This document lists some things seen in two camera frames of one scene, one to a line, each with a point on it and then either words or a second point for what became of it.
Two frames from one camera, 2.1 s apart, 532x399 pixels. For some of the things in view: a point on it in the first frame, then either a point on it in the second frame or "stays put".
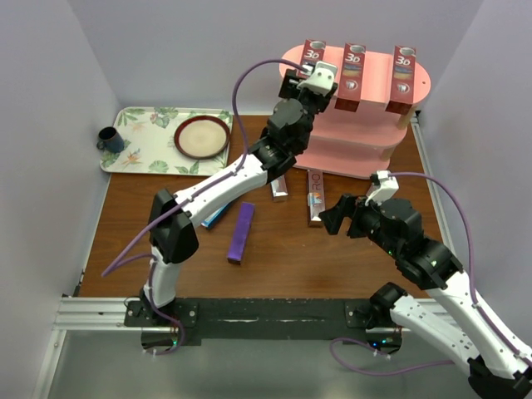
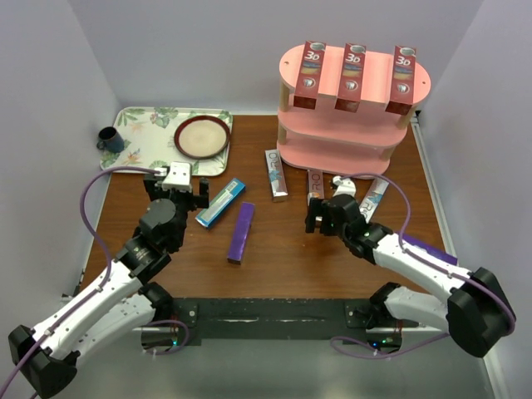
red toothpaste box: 402,80 stays put
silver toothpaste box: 315,196 stays put
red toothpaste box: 352,78 stays put
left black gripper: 289,90 to 194,200
